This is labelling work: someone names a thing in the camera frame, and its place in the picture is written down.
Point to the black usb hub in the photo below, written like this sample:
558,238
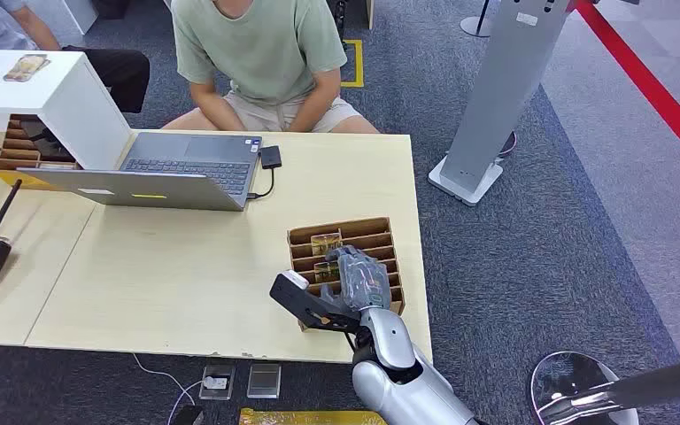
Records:
270,157

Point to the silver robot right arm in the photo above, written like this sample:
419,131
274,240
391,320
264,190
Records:
398,369

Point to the black bracket wrist camera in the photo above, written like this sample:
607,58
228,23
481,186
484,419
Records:
305,299

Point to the dark stanchion pole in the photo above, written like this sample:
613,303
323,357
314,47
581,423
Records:
651,387

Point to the round stanchion base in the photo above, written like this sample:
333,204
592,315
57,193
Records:
474,26

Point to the glossy patterned card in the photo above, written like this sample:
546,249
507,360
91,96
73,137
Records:
325,242

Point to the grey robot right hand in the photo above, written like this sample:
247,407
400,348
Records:
363,281

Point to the wooden slotted card holder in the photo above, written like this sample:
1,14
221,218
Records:
23,152
375,237

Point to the grey open laptop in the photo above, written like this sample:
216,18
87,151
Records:
187,164

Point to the person's right forearm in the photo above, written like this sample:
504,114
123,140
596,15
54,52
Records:
214,105

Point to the closed floor socket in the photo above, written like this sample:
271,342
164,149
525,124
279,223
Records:
264,381

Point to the chrome stanchion base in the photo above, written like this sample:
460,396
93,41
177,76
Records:
563,381

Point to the person's left forearm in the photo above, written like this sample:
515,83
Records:
316,105

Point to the red barrier belt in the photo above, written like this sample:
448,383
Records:
651,88

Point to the white box shelf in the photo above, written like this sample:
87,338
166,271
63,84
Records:
76,105

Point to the grey kiosk stand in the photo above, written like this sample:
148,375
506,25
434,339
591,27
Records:
498,88

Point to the yellow plastic sheet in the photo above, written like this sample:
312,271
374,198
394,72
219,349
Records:
310,417

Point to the floor socket with plug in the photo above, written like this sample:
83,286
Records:
217,382

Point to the person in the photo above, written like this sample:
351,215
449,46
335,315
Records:
111,70
264,53

